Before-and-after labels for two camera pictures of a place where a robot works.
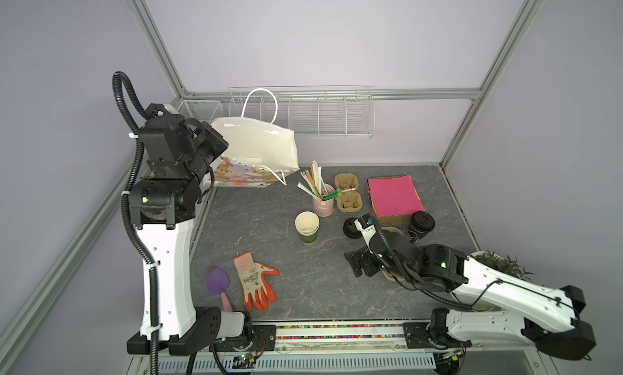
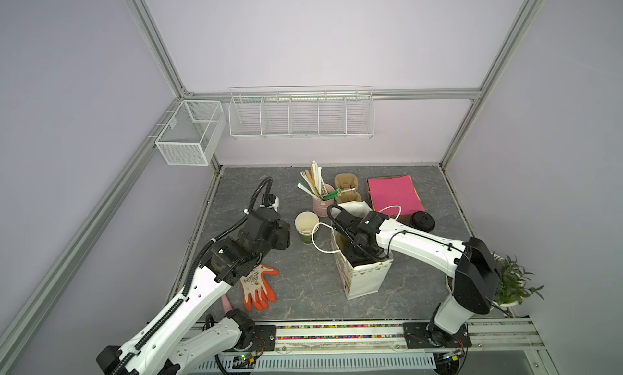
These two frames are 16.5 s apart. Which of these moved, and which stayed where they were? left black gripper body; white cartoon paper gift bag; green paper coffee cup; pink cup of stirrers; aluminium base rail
Moved: left black gripper body; white cartoon paper gift bag
Stayed: green paper coffee cup; aluminium base rail; pink cup of stirrers
